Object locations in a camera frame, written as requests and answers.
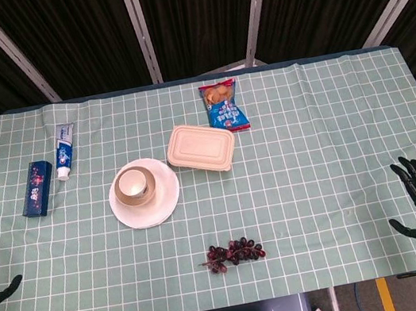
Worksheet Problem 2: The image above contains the white paper cup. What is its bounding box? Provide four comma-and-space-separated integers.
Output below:
114, 166, 152, 202

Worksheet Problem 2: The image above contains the white paper plate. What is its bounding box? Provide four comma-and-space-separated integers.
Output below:
102, 152, 187, 235

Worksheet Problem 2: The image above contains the dark blue toothpaste box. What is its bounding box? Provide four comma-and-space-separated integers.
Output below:
13, 158, 62, 221

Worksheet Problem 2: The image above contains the green checked tablecloth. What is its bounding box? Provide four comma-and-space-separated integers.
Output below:
0, 38, 416, 311

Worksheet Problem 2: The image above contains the blue white toothpaste tube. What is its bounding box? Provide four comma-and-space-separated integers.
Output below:
48, 122, 84, 183

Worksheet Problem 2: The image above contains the beige bowl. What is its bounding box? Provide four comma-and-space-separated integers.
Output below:
109, 161, 160, 211

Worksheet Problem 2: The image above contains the dark red grape bunch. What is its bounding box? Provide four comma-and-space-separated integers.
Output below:
194, 233, 269, 278

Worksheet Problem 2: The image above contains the blue red snack bag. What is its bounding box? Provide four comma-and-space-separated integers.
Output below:
197, 76, 252, 139

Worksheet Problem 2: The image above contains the beige lidded lunch box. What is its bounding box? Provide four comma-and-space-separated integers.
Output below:
161, 115, 241, 181

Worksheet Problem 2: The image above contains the blue floor cable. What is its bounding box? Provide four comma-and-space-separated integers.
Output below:
352, 282, 366, 311

